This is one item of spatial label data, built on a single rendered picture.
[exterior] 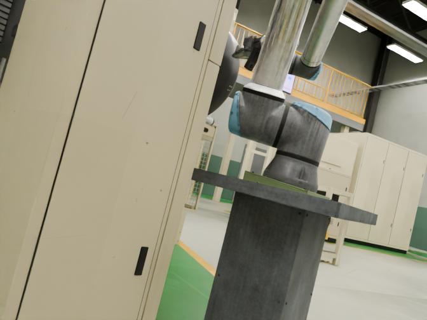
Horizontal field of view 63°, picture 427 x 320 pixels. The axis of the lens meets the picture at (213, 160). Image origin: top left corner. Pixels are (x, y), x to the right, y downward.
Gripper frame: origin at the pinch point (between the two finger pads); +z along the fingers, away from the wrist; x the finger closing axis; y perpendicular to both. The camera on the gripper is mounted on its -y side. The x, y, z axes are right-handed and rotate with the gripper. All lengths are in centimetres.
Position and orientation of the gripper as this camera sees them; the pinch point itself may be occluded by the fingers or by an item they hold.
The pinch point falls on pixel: (234, 57)
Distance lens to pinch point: 193.0
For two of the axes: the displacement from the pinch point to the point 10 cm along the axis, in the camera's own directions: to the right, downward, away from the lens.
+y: 1.6, -9.8, 1.4
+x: -6.9, -2.1, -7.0
